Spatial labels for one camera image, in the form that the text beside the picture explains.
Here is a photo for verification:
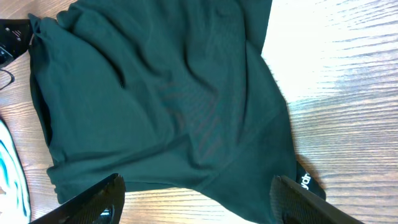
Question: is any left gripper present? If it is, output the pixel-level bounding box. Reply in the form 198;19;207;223
0;19;33;68

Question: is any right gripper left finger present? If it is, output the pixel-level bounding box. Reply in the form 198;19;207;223
32;174;126;224

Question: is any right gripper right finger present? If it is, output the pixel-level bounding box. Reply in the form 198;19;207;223
270;176;363;224

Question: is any black t-shirt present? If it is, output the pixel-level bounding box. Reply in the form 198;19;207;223
27;0;327;224

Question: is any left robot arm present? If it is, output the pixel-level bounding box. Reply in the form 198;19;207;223
1;19;32;224

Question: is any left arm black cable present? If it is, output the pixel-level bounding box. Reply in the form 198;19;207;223
0;68;16;91

